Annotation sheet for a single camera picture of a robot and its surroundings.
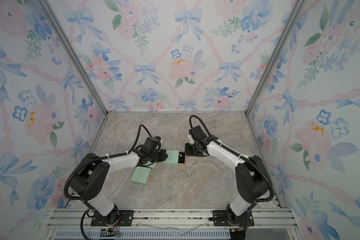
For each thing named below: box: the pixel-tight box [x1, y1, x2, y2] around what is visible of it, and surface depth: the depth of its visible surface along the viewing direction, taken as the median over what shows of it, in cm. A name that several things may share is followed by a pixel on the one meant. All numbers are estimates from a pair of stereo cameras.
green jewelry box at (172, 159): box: [163, 149, 180, 166], surface depth 94 cm
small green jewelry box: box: [130, 166, 151, 185], surface depth 87 cm
